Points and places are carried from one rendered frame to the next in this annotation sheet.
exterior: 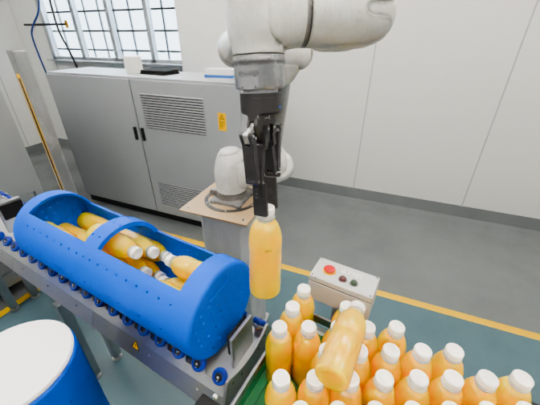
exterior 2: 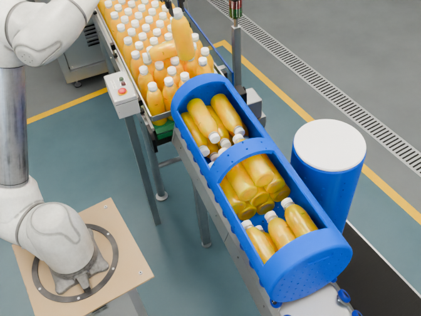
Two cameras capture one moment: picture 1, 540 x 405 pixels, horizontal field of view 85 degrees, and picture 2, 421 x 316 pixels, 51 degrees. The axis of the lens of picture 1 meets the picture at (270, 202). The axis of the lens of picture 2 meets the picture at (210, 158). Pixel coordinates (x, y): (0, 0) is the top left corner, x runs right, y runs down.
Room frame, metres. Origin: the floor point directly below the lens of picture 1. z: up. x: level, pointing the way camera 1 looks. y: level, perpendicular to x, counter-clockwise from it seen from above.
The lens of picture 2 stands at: (1.64, 1.07, 2.33)
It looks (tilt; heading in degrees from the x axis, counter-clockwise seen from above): 49 degrees down; 221
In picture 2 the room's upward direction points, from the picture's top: 5 degrees counter-clockwise
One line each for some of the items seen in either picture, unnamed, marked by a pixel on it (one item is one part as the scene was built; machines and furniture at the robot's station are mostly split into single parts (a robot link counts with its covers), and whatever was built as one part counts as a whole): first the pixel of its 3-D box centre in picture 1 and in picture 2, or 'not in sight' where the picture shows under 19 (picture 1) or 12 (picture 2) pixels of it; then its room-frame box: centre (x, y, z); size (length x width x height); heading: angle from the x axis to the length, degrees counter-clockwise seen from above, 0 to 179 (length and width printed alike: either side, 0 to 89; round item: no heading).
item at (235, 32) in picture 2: not in sight; (237, 108); (0.05, -0.06, 0.55); 0.04 x 0.04 x 1.10; 60
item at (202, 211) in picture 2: not in sight; (202, 214); (0.65, 0.11, 0.31); 0.06 x 0.06 x 0.63; 60
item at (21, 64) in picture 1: (74, 204); not in sight; (1.59, 1.21, 0.85); 0.06 x 0.06 x 1.70; 60
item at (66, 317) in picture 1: (79, 342); not in sight; (1.02, 1.03, 0.31); 0.06 x 0.06 x 0.63; 60
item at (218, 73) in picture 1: (220, 73); not in sight; (2.66, 0.41, 1.48); 0.24 x 0.12 x 0.08; 76
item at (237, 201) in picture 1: (228, 193); (75, 261); (1.39, 0.22, 1.04); 0.22 x 0.18 x 0.06; 67
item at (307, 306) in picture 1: (301, 315); (156, 105); (0.63, -0.10, 1.00); 0.07 x 0.07 x 0.20
